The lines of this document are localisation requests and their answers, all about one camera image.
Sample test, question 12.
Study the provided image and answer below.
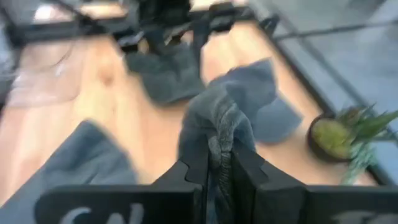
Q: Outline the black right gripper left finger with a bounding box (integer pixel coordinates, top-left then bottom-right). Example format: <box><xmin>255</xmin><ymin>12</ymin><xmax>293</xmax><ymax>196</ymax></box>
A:
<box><xmin>34</xmin><ymin>155</ymin><xmax>209</xmax><ymax>224</ymax></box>

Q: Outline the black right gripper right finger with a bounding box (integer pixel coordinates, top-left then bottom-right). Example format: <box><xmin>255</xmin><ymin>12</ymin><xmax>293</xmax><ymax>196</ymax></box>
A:
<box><xmin>231</xmin><ymin>144</ymin><xmax>398</xmax><ymax>224</ymax></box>

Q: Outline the dark grey knit hat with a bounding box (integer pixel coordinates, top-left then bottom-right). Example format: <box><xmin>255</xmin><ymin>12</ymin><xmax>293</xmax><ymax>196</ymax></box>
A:
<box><xmin>126</xmin><ymin>43</ymin><xmax>206</xmax><ymax>105</ymax></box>
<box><xmin>207</xmin><ymin>58</ymin><xmax>278</xmax><ymax>122</ymax></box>
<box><xmin>177</xmin><ymin>83</ymin><xmax>259</xmax><ymax>224</ymax></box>

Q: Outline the light grey knit hat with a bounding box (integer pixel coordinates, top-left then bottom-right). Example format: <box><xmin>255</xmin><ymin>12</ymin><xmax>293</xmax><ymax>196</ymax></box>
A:
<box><xmin>253</xmin><ymin>95</ymin><xmax>304</xmax><ymax>144</ymax></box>

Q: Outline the potted green plant, dark pot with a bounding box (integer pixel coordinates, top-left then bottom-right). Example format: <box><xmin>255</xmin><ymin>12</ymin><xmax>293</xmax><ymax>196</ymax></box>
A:
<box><xmin>306</xmin><ymin>104</ymin><xmax>398</xmax><ymax>184</ymax></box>

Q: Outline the clear plastic container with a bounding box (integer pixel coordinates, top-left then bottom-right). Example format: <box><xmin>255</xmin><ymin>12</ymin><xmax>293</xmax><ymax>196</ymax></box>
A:
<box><xmin>6</xmin><ymin>40</ymin><xmax>91</xmax><ymax>108</ymax></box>

